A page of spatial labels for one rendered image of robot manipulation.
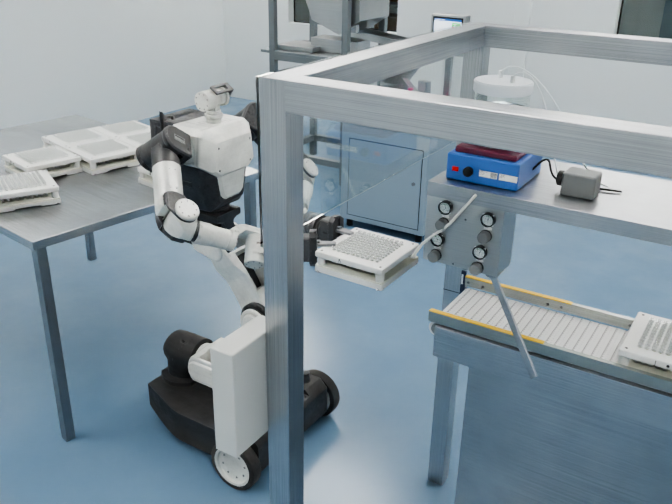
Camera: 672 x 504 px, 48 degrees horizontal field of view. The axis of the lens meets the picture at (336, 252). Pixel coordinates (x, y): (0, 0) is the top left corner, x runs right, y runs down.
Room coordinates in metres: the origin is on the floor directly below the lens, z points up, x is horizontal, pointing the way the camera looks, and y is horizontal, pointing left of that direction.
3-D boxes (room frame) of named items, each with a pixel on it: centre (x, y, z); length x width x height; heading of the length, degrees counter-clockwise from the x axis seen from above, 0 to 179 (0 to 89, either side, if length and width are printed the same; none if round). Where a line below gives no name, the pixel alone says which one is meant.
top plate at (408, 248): (2.19, -0.10, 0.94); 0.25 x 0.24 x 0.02; 148
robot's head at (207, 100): (2.52, 0.43, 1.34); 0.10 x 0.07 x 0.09; 148
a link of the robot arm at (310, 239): (2.20, 0.12, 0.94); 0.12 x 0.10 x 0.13; 90
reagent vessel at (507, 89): (1.96, -0.43, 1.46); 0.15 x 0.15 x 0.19
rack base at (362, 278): (2.19, -0.10, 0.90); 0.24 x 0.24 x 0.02; 58
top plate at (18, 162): (3.13, 1.29, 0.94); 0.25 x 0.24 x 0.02; 134
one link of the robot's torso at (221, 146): (2.55, 0.48, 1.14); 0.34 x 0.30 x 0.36; 148
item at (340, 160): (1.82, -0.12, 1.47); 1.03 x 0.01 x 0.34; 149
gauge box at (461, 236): (1.89, -0.36, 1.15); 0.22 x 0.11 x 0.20; 59
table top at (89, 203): (3.26, 1.27, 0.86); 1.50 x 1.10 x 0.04; 50
